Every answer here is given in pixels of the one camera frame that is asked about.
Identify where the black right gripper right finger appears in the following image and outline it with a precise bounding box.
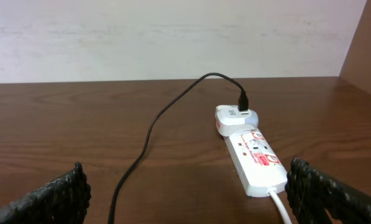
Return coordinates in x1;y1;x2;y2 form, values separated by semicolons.
285;157;371;224

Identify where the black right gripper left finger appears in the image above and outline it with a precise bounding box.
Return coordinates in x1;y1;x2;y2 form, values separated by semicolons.
0;162;91;224

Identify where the white power strip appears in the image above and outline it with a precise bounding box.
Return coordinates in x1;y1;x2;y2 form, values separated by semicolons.
224;129;287;197

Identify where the brown cardboard panel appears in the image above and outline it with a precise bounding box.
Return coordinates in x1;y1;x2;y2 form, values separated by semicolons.
340;0;371;94

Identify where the white power strip cord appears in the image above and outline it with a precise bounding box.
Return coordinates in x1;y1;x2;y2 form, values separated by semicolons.
267;189;293;224

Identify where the white USB wall charger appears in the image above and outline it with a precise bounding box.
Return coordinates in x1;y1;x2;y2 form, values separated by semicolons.
215;105;259;137

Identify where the black USB charging cable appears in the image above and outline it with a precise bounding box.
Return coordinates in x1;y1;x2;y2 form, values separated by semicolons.
108;72;250;224

